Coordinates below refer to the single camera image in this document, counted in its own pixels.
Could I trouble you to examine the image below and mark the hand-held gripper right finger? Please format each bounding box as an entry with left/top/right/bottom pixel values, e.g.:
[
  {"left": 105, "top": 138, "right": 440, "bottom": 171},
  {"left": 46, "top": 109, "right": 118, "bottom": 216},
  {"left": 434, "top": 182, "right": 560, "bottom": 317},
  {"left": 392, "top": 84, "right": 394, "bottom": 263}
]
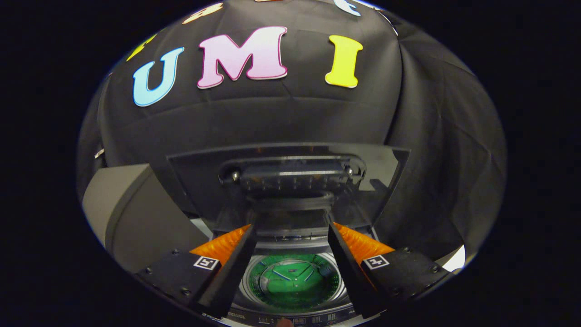
[{"left": 328, "top": 223, "right": 450, "bottom": 318}]

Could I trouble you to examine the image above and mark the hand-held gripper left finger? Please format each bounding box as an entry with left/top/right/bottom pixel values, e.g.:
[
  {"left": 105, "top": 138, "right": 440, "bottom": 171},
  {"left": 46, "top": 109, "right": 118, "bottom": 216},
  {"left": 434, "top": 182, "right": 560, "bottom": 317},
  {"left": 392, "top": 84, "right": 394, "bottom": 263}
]
[{"left": 136, "top": 224, "right": 257, "bottom": 318}]

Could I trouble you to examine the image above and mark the green polo shirt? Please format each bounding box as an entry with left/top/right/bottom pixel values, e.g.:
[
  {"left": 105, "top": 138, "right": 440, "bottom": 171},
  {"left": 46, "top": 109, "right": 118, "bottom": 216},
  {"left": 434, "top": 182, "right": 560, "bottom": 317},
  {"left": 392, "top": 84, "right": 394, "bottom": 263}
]
[{"left": 256, "top": 261, "right": 334, "bottom": 310}]

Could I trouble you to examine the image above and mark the white panel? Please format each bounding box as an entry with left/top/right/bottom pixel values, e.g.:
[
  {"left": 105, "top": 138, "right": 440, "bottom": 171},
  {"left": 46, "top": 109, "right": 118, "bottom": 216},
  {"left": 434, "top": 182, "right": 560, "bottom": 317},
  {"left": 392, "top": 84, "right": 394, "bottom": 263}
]
[{"left": 443, "top": 245, "right": 466, "bottom": 272}]

